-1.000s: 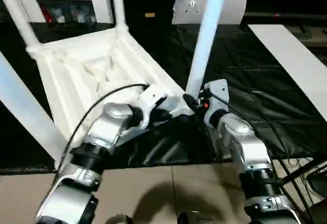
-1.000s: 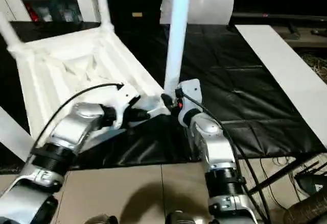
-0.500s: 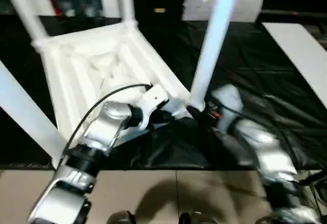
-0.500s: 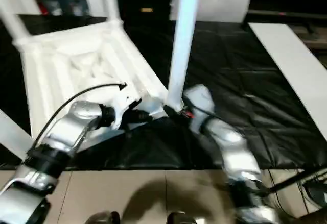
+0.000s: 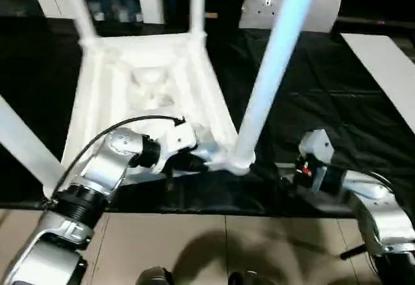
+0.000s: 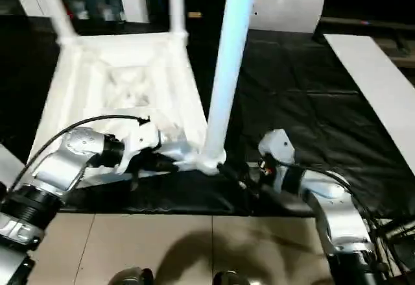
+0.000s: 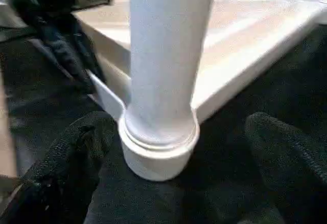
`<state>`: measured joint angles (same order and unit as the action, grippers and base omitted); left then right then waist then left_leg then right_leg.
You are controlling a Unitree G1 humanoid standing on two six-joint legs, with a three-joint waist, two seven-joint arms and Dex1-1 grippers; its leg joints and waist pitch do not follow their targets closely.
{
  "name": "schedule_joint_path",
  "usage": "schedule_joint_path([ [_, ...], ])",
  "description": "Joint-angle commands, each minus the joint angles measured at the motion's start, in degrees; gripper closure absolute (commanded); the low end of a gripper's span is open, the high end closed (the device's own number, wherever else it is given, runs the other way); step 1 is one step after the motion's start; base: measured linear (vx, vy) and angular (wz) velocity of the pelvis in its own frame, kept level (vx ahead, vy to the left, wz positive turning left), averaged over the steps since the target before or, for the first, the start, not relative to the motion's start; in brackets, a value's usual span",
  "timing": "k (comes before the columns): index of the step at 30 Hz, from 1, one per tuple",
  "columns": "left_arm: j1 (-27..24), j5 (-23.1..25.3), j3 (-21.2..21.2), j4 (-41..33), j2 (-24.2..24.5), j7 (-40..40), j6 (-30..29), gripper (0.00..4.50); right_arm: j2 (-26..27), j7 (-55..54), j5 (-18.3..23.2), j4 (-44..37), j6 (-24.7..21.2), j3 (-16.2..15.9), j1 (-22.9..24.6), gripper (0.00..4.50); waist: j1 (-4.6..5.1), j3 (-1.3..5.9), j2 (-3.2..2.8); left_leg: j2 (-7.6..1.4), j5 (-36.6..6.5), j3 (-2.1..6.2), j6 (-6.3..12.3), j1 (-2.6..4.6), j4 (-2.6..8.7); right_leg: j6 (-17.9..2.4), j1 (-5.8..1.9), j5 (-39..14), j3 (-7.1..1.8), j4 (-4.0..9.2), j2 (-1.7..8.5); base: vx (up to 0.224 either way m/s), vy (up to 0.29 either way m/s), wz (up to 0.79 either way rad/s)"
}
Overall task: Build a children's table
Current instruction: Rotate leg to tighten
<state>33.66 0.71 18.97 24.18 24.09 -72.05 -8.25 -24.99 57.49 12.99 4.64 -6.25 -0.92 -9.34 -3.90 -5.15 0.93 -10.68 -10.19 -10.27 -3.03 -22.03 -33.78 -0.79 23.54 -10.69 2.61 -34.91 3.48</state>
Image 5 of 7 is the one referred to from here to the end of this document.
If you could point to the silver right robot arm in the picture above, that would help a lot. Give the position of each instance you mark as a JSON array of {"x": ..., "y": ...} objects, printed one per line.
[{"x": 379, "y": 200}]

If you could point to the white plastic table leg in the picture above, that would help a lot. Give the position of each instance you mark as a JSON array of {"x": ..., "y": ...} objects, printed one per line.
[
  {"x": 197, "y": 6},
  {"x": 26, "y": 142},
  {"x": 269, "y": 70},
  {"x": 79, "y": 9}
]

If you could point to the small white cup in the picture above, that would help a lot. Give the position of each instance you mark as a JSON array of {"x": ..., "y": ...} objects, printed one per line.
[
  {"x": 138, "y": 17},
  {"x": 99, "y": 16}
]

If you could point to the white plastic table top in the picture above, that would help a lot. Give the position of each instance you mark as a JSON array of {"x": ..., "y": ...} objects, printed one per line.
[{"x": 146, "y": 70}]

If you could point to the black stand leg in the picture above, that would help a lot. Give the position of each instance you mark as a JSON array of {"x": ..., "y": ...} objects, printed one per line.
[{"x": 353, "y": 252}]

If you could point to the white flat board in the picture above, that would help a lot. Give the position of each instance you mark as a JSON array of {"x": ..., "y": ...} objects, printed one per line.
[{"x": 382, "y": 67}]

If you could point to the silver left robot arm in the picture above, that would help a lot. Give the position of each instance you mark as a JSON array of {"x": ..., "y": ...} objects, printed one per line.
[{"x": 107, "y": 161}]

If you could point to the small tan label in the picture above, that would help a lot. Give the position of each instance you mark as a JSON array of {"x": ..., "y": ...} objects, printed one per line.
[{"x": 211, "y": 15}]

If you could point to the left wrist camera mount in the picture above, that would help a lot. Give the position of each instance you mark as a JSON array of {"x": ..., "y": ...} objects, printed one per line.
[{"x": 176, "y": 139}]

